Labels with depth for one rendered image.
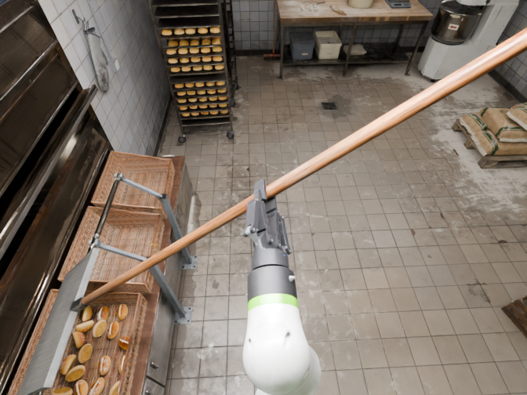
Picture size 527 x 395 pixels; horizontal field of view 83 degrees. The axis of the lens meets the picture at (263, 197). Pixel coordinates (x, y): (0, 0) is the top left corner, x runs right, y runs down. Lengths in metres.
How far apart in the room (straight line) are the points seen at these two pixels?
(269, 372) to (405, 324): 2.40
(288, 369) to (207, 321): 2.17
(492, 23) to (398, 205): 3.22
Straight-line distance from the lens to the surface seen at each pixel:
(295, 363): 0.51
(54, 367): 1.44
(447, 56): 5.66
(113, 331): 2.13
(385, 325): 2.78
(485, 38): 5.85
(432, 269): 3.18
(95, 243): 1.77
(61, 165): 2.29
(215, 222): 0.80
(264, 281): 0.55
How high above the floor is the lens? 2.50
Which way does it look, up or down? 50 degrees down
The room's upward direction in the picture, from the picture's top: straight up
